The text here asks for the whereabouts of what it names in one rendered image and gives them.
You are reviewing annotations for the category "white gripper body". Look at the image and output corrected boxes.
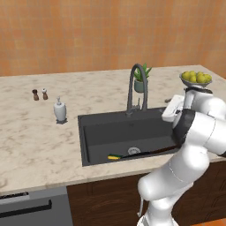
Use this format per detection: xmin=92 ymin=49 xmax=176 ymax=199
xmin=161 ymin=94 xmax=186 ymax=123

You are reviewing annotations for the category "dark grey sink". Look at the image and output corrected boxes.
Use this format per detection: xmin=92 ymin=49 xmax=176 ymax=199
xmin=77 ymin=106 xmax=181 ymax=168

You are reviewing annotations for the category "yellow and green sponge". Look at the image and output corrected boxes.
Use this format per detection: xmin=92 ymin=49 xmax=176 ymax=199
xmin=107 ymin=153 xmax=124 ymax=161

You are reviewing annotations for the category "grey fruit bowl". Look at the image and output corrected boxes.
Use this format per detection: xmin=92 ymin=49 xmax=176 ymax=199
xmin=179 ymin=73 xmax=214 ymax=89

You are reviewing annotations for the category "green plant in teal pot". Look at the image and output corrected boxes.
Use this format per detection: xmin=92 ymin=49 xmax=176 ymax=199
xmin=132 ymin=63 xmax=154 ymax=94

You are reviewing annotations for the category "dark grey arched tap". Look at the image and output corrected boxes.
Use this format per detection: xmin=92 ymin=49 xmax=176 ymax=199
xmin=125 ymin=63 xmax=149 ymax=117

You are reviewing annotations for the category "white soap dispenser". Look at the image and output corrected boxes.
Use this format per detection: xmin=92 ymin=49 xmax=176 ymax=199
xmin=53 ymin=95 xmax=68 ymax=124

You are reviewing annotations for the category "dark wood cupboard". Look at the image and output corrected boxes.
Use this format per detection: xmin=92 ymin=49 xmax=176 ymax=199
xmin=66 ymin=160 xmax=226 ymax=226

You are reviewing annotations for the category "brown white-topped salt shaker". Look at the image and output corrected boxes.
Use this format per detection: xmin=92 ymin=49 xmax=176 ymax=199
xmin=41 ymin=87 xmax=49 ymax=101

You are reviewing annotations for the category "brown pepper mill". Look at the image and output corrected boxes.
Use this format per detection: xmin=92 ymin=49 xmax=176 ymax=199
xmin=32 ymin=88 xmax=40 ymax=102

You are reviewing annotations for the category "grey dishwasher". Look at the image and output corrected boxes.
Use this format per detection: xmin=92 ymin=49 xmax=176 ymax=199
xmin=0 ymin=185 xmax=74 ymax=226

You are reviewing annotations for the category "black dishwasher handle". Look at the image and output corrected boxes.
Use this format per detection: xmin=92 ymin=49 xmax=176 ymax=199
xmin=0 ymin=200 xmax=53 ymax=219

